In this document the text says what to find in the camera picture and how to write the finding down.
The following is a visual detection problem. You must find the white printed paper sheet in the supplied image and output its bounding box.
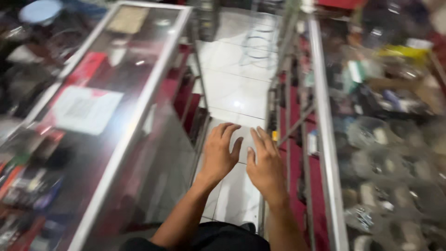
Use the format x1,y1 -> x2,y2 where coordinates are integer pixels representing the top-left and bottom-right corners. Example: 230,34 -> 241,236
50,85 -> 125,136

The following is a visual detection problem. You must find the light blue round lid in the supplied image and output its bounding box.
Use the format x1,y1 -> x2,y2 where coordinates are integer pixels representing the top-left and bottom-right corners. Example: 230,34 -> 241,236
18,0 -> 64,26

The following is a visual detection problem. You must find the red flat box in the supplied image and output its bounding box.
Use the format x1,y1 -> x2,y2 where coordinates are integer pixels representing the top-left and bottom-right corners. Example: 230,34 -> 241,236
66,52 -> 108,88

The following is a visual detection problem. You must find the person's right hand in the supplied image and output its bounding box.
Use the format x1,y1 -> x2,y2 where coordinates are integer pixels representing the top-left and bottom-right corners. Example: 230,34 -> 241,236
246,126 -> 290,207

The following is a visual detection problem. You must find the person's left hand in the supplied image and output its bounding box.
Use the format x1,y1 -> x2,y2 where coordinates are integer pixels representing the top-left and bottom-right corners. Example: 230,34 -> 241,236
198,122 -> 244,186

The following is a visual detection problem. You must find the glass display counter with paper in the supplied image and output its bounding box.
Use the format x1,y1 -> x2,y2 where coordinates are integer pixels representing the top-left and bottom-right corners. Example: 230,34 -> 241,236
0,0 -> 212,251

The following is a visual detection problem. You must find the glass display counter with goods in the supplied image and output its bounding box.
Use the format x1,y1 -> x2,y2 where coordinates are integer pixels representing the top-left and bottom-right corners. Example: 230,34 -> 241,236
265,0 -> 446,251

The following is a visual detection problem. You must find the person's black clothing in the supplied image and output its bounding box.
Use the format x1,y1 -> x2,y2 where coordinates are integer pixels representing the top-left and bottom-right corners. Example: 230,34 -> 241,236
119,221 -> 272,251

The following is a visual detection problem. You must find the brown cardboard sheet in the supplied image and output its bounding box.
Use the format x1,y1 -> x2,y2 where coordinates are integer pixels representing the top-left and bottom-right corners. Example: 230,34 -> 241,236
106,6 -> 150,35

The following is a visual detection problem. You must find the yellow packet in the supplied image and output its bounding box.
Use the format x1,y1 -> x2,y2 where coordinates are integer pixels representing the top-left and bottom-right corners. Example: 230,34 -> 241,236
378,45 -> 431,63

